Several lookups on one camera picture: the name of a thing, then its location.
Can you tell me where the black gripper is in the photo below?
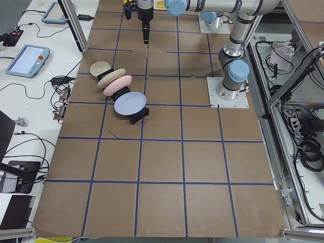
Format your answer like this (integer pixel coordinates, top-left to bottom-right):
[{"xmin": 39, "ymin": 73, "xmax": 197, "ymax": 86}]
[{"xmin": 136, "ymin": 0, "xmax": 153, "ymax": 44}]

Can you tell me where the blue plate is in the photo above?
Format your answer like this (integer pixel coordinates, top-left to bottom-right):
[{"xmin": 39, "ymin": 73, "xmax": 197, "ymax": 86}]
[{"xmin": 114, "ymin": 92, "xmax": 146, "ymax": 115}]

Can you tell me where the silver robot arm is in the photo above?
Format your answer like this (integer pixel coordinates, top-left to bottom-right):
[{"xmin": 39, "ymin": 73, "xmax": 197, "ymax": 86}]
[
  {"xmin": 200, "ymin": 12, "xmax": 224, "ymax": 25},
  {"xmin": 164, "ymin": 0, "xmax": 279, "ymax": 71}
]

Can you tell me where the pink plate in rack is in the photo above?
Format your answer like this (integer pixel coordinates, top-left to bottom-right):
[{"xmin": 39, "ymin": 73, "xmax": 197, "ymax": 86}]
[{"xmin": 103, "ymin": 75, "xmax": 132, "ymax": 96}]

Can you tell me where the cream plate in rack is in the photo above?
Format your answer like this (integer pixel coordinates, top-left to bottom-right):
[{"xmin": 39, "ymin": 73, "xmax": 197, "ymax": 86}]
[{"xmin": 97, "ymin": 68, "xmax": 126, "ymax": 88}]

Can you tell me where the white rectangular tray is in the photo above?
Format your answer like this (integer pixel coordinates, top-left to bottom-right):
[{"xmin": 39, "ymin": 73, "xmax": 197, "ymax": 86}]
[{"xmin": 153, "ymin": 0, "xmax": 166, "ymax": 11}]

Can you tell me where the cream bowl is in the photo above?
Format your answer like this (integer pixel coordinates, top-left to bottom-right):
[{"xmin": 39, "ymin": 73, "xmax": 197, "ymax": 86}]
[{"xmin": 90, "ymin": 61, "xmax": 111, "ymax": 77}]

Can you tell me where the black power adapter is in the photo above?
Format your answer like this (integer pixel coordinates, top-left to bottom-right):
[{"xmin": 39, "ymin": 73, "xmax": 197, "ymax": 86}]
[{"xmin": 77, "ymin": 14, "xmax": 94, "ymax": 21}]

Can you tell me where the black dish rack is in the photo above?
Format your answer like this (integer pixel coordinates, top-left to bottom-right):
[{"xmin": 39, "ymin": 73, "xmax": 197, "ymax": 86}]
[{"xmin": 108, "ymin": 85, "xmax": 149, "ymax": 125}]

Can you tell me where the far blue teach pendant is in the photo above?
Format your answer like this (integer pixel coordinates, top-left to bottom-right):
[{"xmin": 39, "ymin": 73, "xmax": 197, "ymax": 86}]
[{"xmin": 41, "ymin": 2, "xmax": 67, "ymax": 24}]

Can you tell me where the blue teach pendant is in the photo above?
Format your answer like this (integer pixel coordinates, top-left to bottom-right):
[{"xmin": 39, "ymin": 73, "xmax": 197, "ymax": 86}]
[
  {"xmin": 5, "ymin": 45, "xmax": 51, "ymax": 78},
  {"xmin": 41, "ymin": 2, "xmax": 67, "ymax": 24}
]

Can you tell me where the near blue teach pendant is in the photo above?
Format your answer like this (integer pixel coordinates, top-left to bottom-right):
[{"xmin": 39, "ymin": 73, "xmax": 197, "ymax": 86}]
[{"xmin": 5, "ymin": 45, "xmax": 51, "ymax": 78}]

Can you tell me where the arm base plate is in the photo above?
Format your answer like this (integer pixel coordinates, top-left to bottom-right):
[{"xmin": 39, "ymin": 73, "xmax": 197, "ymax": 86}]
[
  {"xmin": 207, "ymin": 77, "xmax": 249, "ymax": 109},
  {"xmin": 198, "ymin": 12, "xmax": 230, "ymax": 34}
]

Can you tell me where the aluminium frame post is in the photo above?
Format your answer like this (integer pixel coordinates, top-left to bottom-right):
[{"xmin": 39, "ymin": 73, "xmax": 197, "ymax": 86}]
[{"xmin": 58, "ymin": 0, "xmax": 89, "ymax": 53}]

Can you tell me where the black cable bundle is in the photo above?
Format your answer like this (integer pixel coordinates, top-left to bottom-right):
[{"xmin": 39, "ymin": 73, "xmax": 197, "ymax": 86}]
[{"xmin": 293, "ymin": 138, "xmax": 324, "ymax": 173}]

